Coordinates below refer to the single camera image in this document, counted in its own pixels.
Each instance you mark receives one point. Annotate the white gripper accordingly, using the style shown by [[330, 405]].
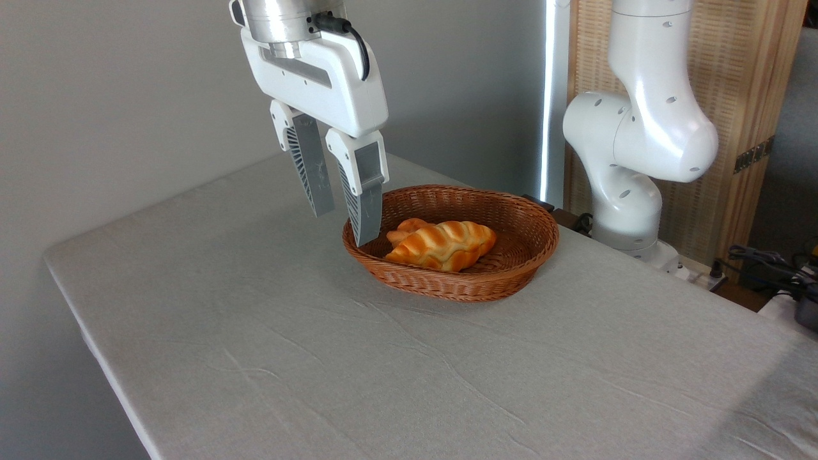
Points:
[[339, 92]]

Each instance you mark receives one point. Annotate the long braided bread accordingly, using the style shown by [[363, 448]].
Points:
[[447, 246]]

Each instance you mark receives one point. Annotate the round bread roll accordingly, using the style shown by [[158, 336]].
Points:
[[406, 229]]

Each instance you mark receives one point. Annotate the brown wicker basket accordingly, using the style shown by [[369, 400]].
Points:
[[517, 262]]

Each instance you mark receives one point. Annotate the grey tablecloth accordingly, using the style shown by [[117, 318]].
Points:
[[255, 287]]

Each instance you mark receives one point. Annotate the white vertical pole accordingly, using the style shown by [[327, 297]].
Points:
[[553, 96]]

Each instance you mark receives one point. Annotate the wooden folding screen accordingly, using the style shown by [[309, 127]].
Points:
[[741, 76]]

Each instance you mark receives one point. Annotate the dark metal screen hinge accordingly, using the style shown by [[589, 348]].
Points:
[[754, 154]]

